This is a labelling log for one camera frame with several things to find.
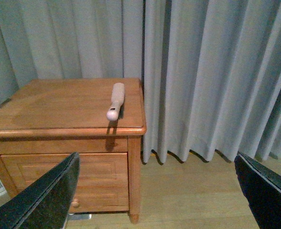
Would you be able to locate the wooden nightstand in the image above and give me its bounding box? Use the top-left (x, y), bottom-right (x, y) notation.
top-left (0, 78), bottom-right (146, 224)

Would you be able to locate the round wooden lower drawer knob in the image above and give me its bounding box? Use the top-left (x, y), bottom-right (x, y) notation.
top-left (71, 198), bottom-right (80, 208)

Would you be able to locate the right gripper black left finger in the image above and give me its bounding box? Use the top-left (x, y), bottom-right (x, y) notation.
top-left (0, 152), bottom-right (80, 229)

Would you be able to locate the grey curtain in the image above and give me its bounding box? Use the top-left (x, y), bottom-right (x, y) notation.
top-left (0, 0), bottom-right (281, 162)

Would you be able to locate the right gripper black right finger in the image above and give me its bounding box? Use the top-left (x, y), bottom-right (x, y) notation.
top-left (234, 153), bottom-right (281, 229)

